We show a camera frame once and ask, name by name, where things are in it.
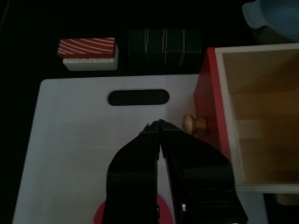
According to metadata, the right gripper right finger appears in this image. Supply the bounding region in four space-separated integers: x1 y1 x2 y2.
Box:
158 118 249 224

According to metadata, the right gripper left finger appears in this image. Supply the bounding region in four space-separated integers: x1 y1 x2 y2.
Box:
102 120 163 224

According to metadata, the red wooden drawer box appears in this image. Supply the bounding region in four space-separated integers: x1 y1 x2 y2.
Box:
182 42 299 195

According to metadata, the grey blue bowl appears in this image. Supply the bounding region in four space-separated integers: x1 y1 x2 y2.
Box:
241 0 299 44

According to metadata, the white cutting board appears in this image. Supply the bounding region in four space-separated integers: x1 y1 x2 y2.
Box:
11 73 272 224

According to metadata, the salmon sushi toy block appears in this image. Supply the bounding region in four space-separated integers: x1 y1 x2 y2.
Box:
57 37 119 72

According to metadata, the green striped toy block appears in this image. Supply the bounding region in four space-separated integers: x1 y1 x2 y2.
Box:
127 28 202 70

